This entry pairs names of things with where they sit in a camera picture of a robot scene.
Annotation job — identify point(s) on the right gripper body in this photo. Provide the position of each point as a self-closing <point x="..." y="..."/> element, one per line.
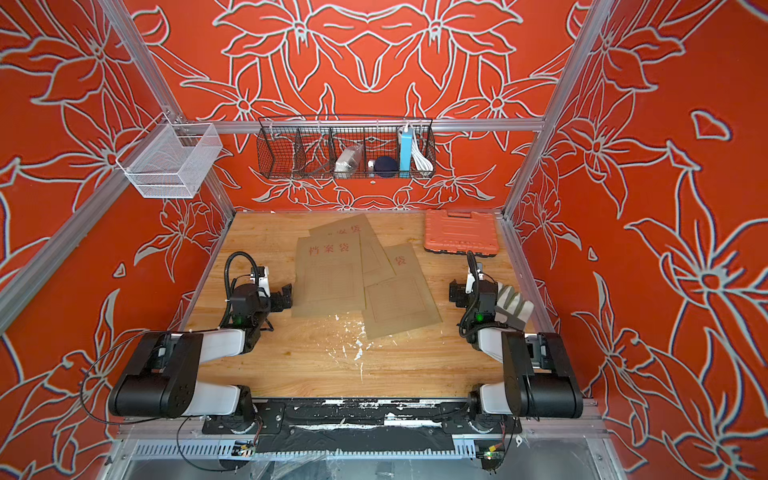
<point x="462" y="297"/>

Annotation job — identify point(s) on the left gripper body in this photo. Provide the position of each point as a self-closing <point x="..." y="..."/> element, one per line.
<point x="274" y="302"/>

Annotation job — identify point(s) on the kraft file bag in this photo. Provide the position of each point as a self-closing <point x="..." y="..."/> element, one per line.
<point x="329" y="276"/>
<point x="375" y="264"/>
<point x="401" y="303"/>

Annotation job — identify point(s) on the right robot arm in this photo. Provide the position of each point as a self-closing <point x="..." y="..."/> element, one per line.
<point x="538" y="379"/>

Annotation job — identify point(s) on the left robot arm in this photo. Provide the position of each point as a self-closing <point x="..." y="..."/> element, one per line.
<point x="160" y="380"/>

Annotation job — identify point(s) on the white grey work glove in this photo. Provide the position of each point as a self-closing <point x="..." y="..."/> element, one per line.
<point x="512" y="310"/>

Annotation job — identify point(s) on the red plastic tool case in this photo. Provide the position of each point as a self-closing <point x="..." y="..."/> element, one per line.
<point x="453" y="232"/>

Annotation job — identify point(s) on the dark blue round object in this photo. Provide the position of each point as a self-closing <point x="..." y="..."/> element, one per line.
<point x="386" y="167"/>

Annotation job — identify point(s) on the white mesh basket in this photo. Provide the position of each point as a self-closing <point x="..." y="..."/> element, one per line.
<point x="172" y="161"/>

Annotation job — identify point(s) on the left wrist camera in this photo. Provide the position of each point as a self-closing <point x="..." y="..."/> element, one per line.
<point x="260" y="278"/>

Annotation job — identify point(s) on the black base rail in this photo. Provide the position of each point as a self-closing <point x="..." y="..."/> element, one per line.
<point x="367" y="425"/>

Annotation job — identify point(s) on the black wire basket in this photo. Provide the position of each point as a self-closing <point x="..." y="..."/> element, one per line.
<point x="306" y="149"/>

